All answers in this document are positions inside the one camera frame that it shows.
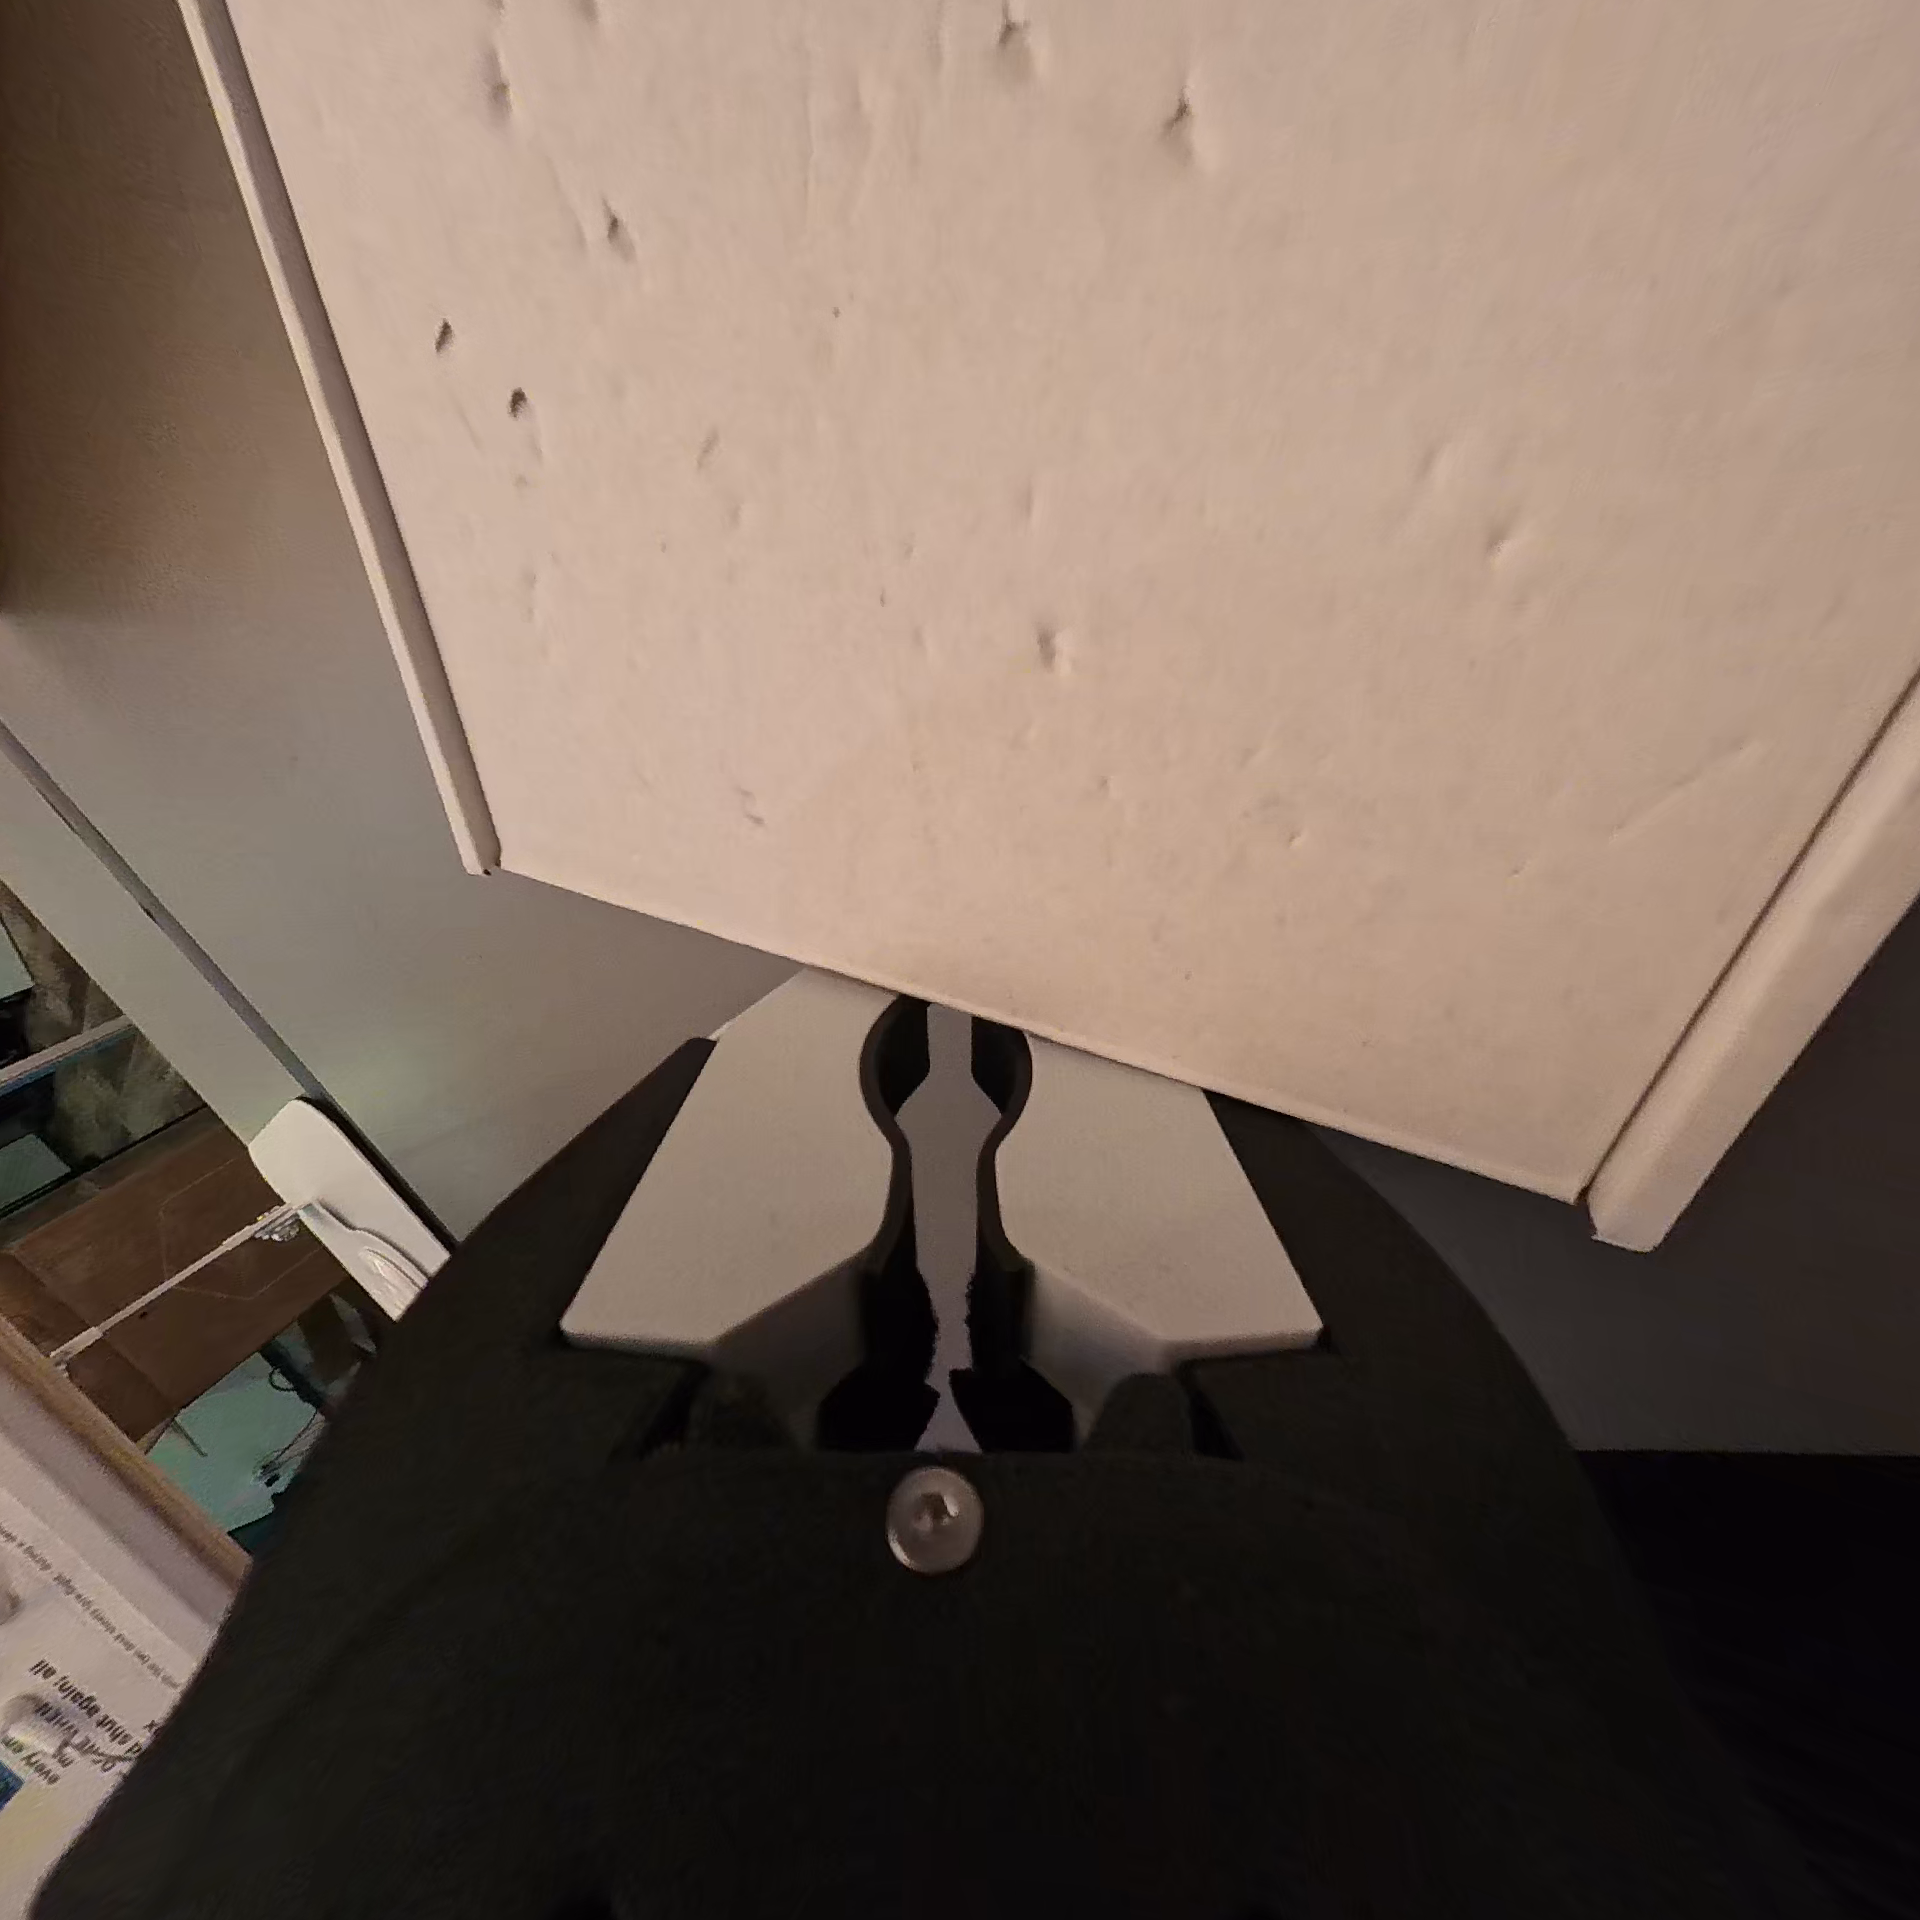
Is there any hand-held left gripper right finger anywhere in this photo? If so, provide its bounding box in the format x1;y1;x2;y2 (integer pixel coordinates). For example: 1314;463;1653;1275
959;1015;1325;1455

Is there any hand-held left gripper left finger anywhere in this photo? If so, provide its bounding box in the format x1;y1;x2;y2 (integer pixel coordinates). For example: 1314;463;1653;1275
557;970;933;1455

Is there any white cardboard mailer box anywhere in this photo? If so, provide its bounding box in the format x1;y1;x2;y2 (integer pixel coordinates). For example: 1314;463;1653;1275
175;0;1920;1255

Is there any brown wooden beam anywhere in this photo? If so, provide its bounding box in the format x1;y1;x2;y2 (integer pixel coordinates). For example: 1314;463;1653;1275
0;1125;376;1450

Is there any printed instruction sheet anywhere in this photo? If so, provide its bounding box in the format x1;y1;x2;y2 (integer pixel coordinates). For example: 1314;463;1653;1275
0;1477;212;1920

